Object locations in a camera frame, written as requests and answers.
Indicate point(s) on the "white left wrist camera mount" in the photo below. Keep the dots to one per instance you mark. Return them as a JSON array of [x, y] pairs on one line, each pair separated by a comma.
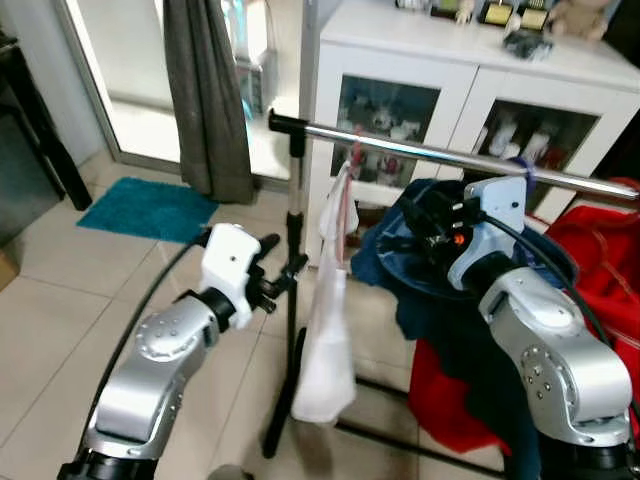
[[228, 262]]

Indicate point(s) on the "black door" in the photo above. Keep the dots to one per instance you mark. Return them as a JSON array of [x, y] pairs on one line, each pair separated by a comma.
[[630, 30]]

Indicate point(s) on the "small black object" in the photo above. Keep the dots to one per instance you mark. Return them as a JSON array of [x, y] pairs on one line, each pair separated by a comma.
[[528, 45]]

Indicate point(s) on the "clear plastic appliance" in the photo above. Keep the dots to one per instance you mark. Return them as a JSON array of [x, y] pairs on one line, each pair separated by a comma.
[[258, 60]]

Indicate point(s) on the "red plastic hanger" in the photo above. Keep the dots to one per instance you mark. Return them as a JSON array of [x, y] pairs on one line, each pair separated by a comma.
[[625, 183]]

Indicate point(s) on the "small pale figurine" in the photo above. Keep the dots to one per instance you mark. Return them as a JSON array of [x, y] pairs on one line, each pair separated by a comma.
[[464, 10]]

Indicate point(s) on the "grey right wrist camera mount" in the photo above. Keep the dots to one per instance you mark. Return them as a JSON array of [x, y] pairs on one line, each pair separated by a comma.
[[497, 203]]

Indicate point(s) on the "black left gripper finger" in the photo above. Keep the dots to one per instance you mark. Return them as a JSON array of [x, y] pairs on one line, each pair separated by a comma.
[[270, 248], [288, 275]]

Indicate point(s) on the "beige plush toy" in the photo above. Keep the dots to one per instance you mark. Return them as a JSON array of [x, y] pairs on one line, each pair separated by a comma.
[[580, 18]]

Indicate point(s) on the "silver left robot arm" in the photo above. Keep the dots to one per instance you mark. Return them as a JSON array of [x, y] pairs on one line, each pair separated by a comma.
[[150, 370]]

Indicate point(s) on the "small gold picture frame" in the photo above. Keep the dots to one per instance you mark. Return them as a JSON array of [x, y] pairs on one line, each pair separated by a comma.
[[533, 17], [495, 12]]

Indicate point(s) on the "white glass-door cabinet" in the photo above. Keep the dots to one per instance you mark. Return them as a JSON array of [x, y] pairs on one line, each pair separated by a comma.
[[470, 50]]

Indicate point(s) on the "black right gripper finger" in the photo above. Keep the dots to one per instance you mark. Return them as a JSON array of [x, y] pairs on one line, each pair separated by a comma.
[[417, 207], [421, 238]]

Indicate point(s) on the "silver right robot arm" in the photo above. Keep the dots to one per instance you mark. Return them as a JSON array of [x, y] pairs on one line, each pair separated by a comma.
[[560, 360]]

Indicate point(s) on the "white hanging garment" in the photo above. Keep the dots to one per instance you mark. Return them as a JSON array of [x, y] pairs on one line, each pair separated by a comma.
[[325, 350]]

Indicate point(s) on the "black clothes rack upright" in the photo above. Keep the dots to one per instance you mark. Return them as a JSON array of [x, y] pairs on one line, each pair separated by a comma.
[[294, 230]]

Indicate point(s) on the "chrome clothes rack rail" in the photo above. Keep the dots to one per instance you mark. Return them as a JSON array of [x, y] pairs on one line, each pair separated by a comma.
[[420, 150]]

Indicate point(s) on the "black clothes rack base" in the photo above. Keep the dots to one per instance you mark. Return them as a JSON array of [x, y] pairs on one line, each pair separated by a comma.
[[420, 448]]

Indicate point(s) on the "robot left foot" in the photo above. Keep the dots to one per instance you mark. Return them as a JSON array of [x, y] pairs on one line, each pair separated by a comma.
[[230, 474]]

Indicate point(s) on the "grey curtain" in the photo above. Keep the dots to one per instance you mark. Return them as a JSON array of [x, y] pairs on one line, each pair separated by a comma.
[[205, 100]]

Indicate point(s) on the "teal floor mat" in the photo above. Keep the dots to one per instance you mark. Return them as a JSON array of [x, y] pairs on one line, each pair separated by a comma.
[[150, 208]]

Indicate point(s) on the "blue denim jeans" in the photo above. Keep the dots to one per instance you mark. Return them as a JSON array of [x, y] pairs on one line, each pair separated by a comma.
[[400, 270]]

